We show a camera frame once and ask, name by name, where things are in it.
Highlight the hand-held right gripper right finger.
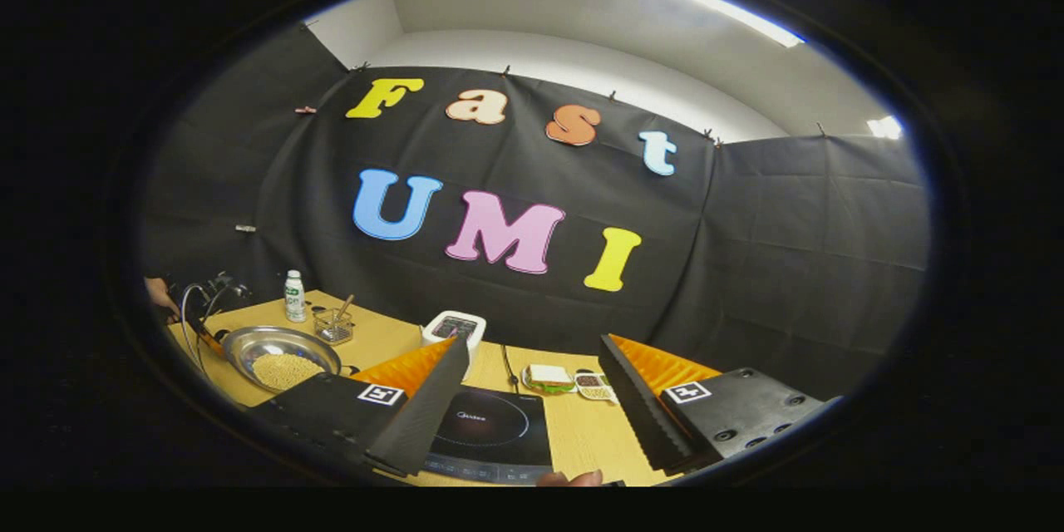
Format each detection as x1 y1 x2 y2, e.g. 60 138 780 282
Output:
598 334 840 476

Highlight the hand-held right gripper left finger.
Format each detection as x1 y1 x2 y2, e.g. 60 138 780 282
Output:
247 335 470 479

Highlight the steel pot with black handle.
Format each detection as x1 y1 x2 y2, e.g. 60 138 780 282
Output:
220 326 360 394

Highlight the black induction cooktop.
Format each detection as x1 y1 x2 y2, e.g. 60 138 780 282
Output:
422 387 554 485

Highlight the small dish of food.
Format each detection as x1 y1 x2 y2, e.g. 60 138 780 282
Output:
575 372 618 402

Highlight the pile of yellow soybeans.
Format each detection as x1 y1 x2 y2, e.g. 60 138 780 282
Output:
252 353 325 392

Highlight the white drink bottle green label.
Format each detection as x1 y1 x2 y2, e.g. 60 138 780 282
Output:
284 270 307 323

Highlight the white toaster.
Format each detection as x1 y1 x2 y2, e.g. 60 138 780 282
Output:
421 310 487 379

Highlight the sandwich with green lettuce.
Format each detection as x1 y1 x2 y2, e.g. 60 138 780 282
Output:
521 363 577 396

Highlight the wire mesh basket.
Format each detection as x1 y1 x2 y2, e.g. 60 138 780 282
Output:
313 308 354 346

